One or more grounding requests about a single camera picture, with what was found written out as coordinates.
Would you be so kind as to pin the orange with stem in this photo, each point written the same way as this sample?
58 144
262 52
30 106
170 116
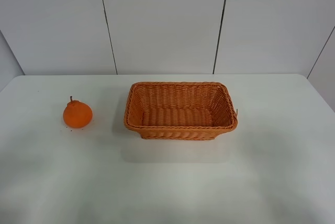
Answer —
77 114

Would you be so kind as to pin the orange wicker basket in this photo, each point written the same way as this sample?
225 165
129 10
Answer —
180 110

